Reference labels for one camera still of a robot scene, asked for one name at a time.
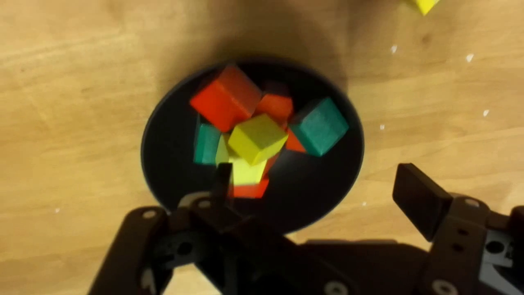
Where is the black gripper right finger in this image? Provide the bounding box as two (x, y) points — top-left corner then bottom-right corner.
(391, 162), (524, 295)

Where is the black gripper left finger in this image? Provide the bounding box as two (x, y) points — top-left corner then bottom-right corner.
(86, 161), (328, 295)

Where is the olive yellow toy cube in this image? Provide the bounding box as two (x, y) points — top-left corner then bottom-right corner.
(225, 111), (289, 167)

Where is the orange toy cube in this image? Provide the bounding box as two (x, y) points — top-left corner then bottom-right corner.
(283, 128), (307, 156)

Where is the large red toy cube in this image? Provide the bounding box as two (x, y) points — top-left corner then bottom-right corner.
(188, 62), (265, 134)

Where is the small red toy block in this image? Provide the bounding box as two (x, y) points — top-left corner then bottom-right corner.
(227, 177), (271, 200)

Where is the black bowl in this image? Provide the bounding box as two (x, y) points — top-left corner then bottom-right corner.
(139, 56), (366, 236)

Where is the small flat yellow block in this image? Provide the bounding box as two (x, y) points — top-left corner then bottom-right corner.
(407, 0), (441, 18)

